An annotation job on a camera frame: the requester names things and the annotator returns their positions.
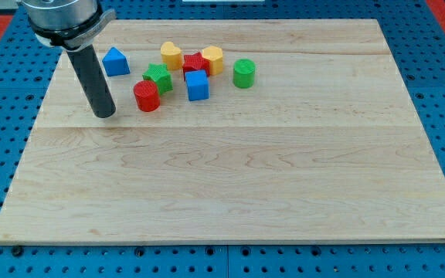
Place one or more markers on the yellow heart block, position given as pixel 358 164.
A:
pixel 171 56

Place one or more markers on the yellow hexagon block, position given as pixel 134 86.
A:
pixel 214 55

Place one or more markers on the green star block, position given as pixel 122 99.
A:
pixel 159 74

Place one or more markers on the red star block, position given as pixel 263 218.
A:
pixel 195 62

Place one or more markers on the light wooden board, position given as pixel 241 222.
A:
pixel 325 148

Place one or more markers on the green cylinder block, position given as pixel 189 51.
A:
pixel 244 73

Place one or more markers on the blue cube block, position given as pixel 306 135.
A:
pixel 197 85

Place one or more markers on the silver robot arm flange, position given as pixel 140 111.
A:
pixel 69 24

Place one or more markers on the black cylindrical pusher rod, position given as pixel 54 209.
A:
pixel 91 77

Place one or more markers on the blue triangle block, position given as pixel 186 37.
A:
pixel 115 63

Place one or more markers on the red cylinder block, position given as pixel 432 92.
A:
pixel 146 95

